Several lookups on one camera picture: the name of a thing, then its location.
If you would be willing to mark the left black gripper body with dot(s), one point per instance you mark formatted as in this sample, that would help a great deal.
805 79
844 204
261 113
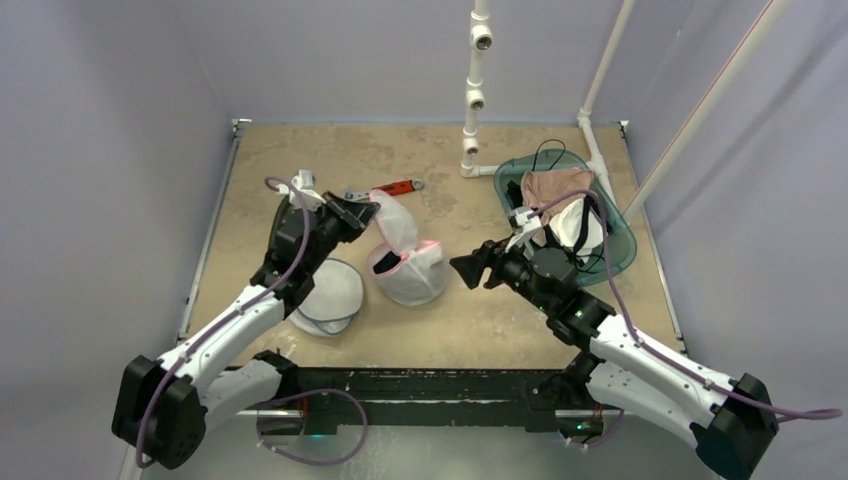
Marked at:
333 230

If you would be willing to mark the teal transparent plastic bin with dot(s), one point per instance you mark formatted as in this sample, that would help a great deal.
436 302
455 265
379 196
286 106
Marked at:
619 244

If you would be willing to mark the white bra with black straps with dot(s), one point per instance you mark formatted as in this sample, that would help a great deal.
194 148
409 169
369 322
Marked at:
579 230

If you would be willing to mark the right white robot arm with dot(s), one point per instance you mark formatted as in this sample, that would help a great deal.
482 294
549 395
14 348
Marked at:
725 420

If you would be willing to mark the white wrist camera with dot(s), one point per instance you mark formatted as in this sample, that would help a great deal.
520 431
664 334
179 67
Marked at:
525 223
301 190

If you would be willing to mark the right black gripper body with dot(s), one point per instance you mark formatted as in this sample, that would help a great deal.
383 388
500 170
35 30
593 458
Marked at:
491 264

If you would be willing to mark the pink-trimmed white mesh laundry bag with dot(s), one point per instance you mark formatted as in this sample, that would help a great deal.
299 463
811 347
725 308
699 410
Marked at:
421 276

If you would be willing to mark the navy blue bra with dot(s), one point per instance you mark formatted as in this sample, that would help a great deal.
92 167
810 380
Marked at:
386 263

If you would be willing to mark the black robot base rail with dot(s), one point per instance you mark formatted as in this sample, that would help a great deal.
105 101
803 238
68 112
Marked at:
537 400

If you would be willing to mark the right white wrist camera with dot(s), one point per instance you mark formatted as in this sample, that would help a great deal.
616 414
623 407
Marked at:
525 223

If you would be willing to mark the blue-trimmed white mesh laundry bag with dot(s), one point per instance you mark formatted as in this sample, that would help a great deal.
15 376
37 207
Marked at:
334 302

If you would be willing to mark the red handled tool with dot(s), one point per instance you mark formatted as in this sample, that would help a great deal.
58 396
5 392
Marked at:
393 189

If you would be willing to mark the pink bra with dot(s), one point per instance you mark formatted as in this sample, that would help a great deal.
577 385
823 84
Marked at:
541 187

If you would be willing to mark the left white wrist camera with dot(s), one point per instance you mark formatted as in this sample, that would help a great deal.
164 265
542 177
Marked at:
301 190

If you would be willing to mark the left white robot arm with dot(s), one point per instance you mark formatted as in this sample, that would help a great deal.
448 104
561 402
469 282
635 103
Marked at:
165 405

